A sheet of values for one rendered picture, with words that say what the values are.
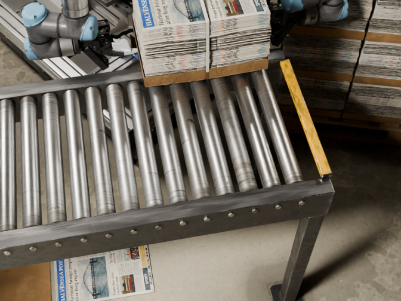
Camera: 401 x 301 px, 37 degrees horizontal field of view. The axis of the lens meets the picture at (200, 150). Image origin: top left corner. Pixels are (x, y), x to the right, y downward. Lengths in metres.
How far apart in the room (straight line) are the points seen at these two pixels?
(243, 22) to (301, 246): 0.71
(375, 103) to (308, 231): 0.92
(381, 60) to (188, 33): 0.94
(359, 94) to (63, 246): 1.42
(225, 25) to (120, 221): 0.61
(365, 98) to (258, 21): 0.95
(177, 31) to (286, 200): 0.55
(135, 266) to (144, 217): 0.83
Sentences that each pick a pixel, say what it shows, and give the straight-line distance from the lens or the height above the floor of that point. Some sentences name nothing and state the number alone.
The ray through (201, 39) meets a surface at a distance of 1.72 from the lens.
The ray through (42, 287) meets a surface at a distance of 2.41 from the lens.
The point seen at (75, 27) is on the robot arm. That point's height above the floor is 0.94.
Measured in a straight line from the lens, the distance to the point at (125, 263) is 2.39.
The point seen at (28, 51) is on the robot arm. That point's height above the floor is 0.83.
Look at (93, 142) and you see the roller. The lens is 1.72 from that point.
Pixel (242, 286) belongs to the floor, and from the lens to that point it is 2.35.
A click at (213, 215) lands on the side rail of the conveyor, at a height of 0.79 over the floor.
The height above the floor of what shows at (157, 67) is 0.89.
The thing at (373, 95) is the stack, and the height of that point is 0.31.
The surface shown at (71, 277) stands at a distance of 2.40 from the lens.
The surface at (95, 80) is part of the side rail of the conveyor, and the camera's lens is 1.86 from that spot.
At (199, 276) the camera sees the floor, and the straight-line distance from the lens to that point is 2.36.
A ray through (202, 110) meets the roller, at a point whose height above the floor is 0.80.
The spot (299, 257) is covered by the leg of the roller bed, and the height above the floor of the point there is 0.41.
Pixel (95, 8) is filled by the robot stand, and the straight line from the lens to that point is 2.28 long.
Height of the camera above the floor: 2.17
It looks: 55 degrees down
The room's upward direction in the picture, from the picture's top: straight up
